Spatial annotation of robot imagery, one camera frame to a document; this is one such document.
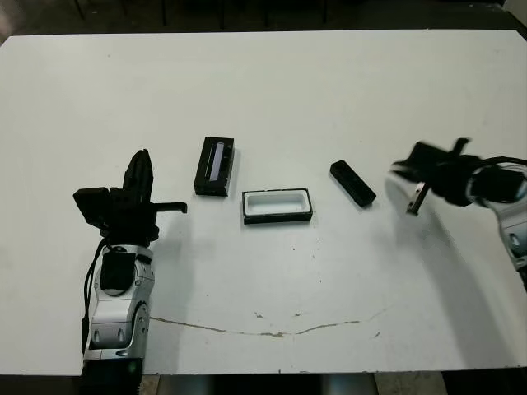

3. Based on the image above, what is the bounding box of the black box base white insert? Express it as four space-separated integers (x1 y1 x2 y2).
240 187 315 226

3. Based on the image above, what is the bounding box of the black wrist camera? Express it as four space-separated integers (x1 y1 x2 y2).
72 187 112 228
405 141 445 174

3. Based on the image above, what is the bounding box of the silver robot left leg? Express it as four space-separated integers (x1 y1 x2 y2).
160 374 215 395

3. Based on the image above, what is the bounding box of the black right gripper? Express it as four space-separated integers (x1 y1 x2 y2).
389 137 475 217

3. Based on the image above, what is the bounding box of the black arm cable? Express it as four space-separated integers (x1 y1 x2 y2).
81 242 110 353
473 154 527 166

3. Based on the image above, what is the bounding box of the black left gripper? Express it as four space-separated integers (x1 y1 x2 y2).
100 149 189 248

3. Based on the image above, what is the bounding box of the silver robot leg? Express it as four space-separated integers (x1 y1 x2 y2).
320 374 378 395
160 374 215 395

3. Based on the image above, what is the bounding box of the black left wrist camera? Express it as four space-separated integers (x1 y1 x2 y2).
72 187 112 228

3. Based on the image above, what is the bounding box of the silver robot right leg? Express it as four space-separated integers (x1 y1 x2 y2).
320 374 378 395

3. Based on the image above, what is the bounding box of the black slim camera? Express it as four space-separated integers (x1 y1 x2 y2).
329 159 377 207

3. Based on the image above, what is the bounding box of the black box lid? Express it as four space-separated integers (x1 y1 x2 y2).
193 135 236 198

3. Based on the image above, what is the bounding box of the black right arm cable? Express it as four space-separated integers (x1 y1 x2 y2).
473 154 527 166

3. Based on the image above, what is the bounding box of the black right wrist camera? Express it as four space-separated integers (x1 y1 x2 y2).
405 141 445 174

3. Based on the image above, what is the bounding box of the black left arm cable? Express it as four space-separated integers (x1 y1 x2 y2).
81 242 110 353

